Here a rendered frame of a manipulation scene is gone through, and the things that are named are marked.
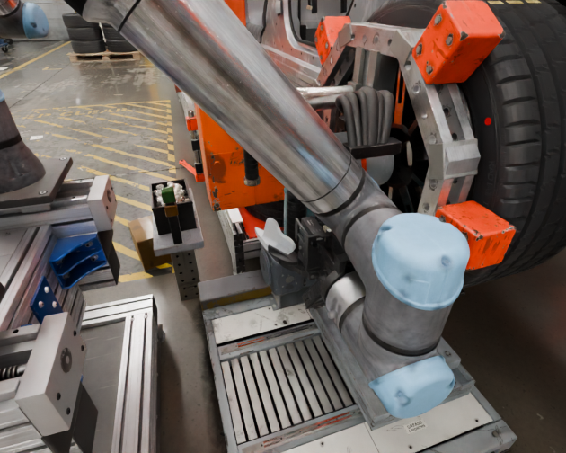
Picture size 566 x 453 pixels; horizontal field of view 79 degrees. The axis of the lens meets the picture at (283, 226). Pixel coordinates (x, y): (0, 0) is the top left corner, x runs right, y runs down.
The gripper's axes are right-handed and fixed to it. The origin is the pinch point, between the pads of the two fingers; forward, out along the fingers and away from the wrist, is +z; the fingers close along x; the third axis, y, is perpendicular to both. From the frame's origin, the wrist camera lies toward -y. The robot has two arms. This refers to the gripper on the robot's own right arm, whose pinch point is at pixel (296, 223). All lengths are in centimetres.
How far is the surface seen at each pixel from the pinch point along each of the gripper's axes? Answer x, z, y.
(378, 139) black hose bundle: -11.7, -3.8, 15.5
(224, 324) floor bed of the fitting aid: 12, 47, -75
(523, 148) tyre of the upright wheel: -30.4, -13.2, 15.2
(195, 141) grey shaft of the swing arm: 4, 183, -48
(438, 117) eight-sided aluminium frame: -21.2, -4.9, 18.3
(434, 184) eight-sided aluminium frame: -21.2, -7.6, 8.1
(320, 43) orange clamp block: -20, 40, 24
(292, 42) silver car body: -46, 133, 14
